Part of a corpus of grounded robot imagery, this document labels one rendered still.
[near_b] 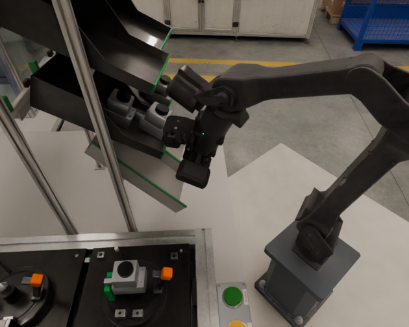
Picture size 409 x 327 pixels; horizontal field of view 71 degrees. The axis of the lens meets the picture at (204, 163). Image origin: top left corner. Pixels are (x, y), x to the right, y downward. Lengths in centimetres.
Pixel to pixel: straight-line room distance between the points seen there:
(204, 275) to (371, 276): 46
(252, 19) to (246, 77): 399
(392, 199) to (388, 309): 161
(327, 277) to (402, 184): 202
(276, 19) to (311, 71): 406
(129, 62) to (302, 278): 54
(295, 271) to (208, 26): 405
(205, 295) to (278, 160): 62
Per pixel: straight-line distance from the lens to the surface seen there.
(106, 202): 102
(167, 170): 83
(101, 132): 60
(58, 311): 75
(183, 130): 56
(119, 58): 60
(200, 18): 441
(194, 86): 52
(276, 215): 97
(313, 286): 65
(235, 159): 237
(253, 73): 45
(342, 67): 40
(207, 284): 73
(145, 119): 66
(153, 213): 96
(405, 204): 249
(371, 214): 108
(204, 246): 77
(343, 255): 70
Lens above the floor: 162
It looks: 44 degrees down
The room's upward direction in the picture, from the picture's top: straight up
